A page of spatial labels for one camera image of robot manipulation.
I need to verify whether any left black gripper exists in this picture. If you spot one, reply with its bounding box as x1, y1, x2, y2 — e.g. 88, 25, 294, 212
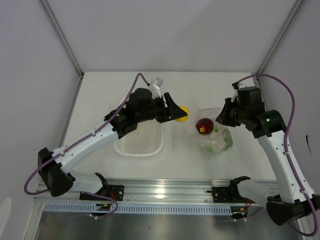
136, 93, 187, 124

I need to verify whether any red apple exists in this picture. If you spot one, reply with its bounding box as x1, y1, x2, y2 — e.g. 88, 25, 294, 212
195, 118, 214, 135

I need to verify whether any clear zip top bag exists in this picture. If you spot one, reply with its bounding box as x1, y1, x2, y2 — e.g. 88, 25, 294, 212
189, 107, 234, 154

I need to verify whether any green lettuce head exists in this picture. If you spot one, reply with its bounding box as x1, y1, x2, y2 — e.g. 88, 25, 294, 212
199, 127, 233, 154

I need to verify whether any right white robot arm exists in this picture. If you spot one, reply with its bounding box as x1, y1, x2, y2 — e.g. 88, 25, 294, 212
216, 87, 320, 226

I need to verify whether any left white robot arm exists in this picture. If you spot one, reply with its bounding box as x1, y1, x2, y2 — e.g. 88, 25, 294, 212
37, 88, 188, 200

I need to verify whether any white perforated plastic basket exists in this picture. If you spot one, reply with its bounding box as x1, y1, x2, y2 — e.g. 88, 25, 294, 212
113, 120, 165, 157

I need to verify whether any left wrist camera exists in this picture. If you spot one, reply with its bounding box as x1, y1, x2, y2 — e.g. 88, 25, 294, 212
147, 78, 163, 99

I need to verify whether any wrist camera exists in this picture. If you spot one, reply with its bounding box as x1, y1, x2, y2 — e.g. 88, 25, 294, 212
147, 78, 163, 99
231, 82, 248, 102

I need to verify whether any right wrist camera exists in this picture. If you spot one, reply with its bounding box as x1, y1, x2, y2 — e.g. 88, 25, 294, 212
231, 82, 248, 102

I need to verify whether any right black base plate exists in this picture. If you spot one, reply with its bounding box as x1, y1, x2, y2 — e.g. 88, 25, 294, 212
206, 187, 255, 204

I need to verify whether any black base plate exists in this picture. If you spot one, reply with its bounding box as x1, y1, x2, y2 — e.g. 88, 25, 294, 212
206, 187, 255, 204
79, 185, 125, 201

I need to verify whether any aluminium mounting rail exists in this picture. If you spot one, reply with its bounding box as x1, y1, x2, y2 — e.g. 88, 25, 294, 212
34, 177, 280, 206

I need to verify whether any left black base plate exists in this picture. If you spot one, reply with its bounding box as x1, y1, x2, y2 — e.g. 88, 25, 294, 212
79, 185, 125, 201

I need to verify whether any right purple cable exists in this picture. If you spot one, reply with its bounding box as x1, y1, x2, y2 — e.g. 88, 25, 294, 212
232, 73, 320, 237

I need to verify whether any purple cable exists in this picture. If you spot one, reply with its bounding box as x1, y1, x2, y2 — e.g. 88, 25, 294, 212
232, 73, 320, 237
23, 72, 151, 195

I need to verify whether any right aluminium frame post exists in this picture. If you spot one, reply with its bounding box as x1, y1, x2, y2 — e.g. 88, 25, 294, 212
256, 0, 307, 74

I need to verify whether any aluminium frame post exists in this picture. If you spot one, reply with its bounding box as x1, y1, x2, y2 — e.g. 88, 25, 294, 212
256, 0, 307, 74
38, 0, 84, 78

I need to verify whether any white slotted cable duct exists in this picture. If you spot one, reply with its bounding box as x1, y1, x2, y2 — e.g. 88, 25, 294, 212
43, 202, 233, 216

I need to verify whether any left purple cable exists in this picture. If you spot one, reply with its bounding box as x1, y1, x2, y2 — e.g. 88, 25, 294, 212
23, 72, 151, 195

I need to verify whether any left aluminium frame post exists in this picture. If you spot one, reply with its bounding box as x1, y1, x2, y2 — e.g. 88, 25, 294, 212
38, 0, 84, 78

